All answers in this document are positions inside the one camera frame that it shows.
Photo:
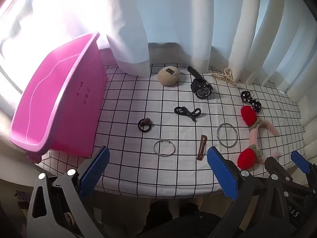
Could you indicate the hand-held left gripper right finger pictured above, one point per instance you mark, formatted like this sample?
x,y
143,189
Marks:
x,y
223,173

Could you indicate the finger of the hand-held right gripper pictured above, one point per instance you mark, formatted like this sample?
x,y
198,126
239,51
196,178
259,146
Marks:
x,y
272,165
300,161

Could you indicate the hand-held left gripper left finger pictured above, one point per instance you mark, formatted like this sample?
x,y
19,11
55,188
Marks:
x,y
95,171

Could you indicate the silver metal bangle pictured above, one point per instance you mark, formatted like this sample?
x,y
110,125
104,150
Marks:
x,y
153,148
217,133

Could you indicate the pink plastic storage bin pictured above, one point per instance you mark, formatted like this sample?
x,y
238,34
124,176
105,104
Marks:
x,y
49,99

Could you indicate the brown hair clip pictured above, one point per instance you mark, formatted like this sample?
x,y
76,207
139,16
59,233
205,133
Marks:
x,y
201,151

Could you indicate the red strawberry knitted headband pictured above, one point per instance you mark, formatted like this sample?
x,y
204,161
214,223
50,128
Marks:
x,y
249,115

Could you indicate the person's dark trousers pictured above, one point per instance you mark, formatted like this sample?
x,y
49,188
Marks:
x,y
173,224

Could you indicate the black wrist watch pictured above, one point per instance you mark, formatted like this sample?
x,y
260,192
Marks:
x,y
201,89

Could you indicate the pearl hair claw clip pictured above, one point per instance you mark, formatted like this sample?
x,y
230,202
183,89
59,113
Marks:
x,y
226,76

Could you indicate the beige fluffy pouch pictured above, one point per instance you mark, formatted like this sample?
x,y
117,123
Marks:
x,y
169,76

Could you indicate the white curtain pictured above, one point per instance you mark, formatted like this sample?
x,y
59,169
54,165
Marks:
x,y
173,10

